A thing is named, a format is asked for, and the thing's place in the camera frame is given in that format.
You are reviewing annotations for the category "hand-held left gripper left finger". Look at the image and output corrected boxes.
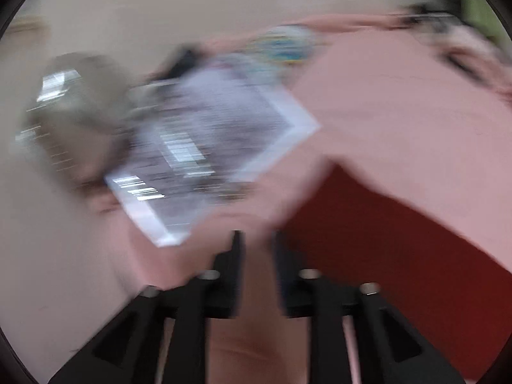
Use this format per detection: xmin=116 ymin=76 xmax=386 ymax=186
xmin=48 ymin=230 xmax=245 ymax=384

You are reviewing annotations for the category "pink blanket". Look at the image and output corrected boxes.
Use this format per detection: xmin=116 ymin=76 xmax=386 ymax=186
xmin=86 ymin=12 xmax=512 ymax=384

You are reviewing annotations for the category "colourful blurred object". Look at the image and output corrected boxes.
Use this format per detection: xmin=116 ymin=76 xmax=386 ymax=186
xmin=239 ymin=24 xmax=321 ymax=78

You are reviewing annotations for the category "dark blurred object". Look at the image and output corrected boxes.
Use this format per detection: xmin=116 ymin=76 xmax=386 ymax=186
xmin=154 ymin=46 xmax=206 ymax=83

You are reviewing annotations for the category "white printed sheet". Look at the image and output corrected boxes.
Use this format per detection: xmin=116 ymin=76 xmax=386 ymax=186
xmin=103 ymin=63 xmax=321 ymax=249

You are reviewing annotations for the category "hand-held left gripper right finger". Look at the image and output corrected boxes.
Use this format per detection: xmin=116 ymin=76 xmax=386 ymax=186
xmin=273 ymin=231 xmax=468 ymax=384

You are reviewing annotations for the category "grey-beige blurred object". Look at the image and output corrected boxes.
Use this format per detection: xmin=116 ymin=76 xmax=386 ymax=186
xmin=15 ymin=51 xmax=134 ymax=187

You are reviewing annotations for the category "red knit sweater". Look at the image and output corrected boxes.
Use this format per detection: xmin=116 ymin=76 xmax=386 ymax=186
xmin=280 ymin=163 xmax=509 ymax=381

